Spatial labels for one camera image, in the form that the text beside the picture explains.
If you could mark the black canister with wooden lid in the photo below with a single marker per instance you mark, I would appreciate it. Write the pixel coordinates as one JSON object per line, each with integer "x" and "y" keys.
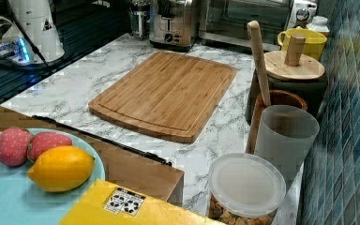
{"x": 306, "y": 79}

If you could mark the white capped bottle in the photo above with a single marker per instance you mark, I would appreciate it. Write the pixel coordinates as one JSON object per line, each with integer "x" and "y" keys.
{"x": 319, "y": 24}

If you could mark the upper red strawberry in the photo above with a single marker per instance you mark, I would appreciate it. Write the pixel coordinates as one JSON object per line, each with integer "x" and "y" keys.
{"x": 14, "y": 145}

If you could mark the brown ceramic utensil crock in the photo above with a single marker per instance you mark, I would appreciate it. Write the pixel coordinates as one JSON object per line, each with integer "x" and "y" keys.
{"x": 257, "y": 114}

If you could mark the yellow cereal box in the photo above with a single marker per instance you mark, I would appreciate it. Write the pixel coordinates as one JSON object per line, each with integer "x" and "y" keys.
{"x": 105, "y": 203}

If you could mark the frosted grey cup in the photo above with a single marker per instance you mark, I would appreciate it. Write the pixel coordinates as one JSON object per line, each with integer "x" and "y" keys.
{"x": 287, "y": 147}

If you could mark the red strawberry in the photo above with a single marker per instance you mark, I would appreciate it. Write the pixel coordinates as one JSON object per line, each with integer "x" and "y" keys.
{"x": 44, "y": 141}
{"x": 14, "y": 145}

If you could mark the clear lidded snack jar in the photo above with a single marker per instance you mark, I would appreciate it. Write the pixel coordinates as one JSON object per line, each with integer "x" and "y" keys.
{"x": 244, "y": 190}

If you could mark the shiny metal kettle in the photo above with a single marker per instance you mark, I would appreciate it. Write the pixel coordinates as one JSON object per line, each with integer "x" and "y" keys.
{"x": 139, "y": 15}

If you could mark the silver toaster oven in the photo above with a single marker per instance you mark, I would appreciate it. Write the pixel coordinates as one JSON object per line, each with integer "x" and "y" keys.
{"x": 226, "y": 20}

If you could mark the lower red strawberry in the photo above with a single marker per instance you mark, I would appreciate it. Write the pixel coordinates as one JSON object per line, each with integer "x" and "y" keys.
{"x": 44, "y": 141}

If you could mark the light blue plate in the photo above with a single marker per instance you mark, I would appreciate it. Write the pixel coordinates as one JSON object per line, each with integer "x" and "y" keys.
{"x": 23, "y": 203}

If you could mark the silver two-slot toaster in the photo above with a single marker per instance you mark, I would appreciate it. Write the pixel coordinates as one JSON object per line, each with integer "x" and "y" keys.
{"x": 174, "y": 23}

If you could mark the yellow lemon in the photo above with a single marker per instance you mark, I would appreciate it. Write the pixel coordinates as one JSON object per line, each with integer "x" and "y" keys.
{"x": 61, "y": 169}

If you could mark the bamboo cutting board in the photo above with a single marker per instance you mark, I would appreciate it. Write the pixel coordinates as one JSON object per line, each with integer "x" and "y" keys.
{"x": 169, "y": 96}

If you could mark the wooden spoon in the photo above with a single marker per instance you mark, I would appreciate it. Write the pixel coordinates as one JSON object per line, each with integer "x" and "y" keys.
{"x": 255, "y": 39}

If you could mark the yellow mug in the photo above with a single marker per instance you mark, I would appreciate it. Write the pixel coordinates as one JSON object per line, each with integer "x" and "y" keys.
{"x": 313, "y": 45}

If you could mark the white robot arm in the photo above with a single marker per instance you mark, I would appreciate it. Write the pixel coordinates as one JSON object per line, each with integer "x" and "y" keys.
{"x": 28, "y": 33}

